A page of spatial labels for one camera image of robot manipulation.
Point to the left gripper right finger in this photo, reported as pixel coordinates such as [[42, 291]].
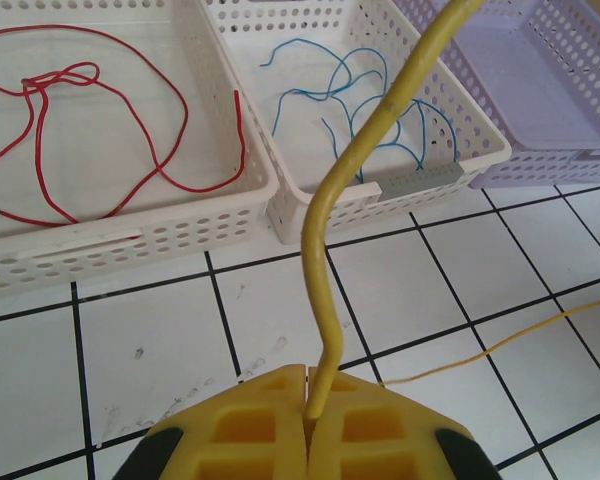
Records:
[[405, 440]]

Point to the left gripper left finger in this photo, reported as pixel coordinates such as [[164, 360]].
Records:
[[240, 430]]

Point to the purple perforated basket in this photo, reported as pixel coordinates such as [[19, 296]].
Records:
[[530, 75]]

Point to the large white perforated basket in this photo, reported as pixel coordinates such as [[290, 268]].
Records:
[[90, 150]]

